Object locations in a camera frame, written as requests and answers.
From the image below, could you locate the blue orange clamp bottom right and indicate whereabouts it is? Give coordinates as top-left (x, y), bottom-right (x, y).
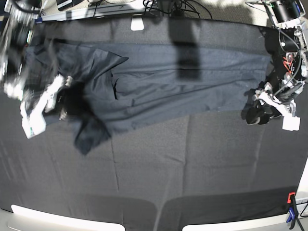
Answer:
top-left (286, 192), bottom-right (304, 231)

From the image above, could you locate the white tag on cloth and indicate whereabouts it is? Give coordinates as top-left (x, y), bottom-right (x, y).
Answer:
top-left (130, 15), bottom-right (145, 31)

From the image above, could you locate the black table cloth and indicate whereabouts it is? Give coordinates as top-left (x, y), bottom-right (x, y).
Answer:
top-left (0, 18), bottom-right (308, 231)

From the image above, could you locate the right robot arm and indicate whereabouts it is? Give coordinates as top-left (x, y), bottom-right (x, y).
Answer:
top-left (0, 0), bottom-right (92, 139)

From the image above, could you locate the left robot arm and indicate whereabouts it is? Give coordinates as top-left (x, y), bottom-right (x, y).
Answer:
top-left (245, 0), bottom-right (308, 131)

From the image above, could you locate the black cable bundle top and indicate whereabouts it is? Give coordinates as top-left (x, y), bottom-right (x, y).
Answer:
top-left (141, 0), bottom-right (214, 20)

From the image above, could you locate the blue clamp top left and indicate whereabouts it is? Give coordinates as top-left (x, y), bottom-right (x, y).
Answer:
top-left (35, 14), bottom-right (43, 24)

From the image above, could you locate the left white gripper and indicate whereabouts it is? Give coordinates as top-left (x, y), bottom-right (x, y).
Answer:
top-left (244, 83), bottom-right (301, 131)

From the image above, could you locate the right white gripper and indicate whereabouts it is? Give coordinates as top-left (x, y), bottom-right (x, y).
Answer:
top-left (20, 74), bottom-right (96, 139)

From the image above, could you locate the dark navy t-shirt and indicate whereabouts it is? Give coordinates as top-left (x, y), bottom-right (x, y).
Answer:
top-left (26, 41), bottom-right (270, 154)

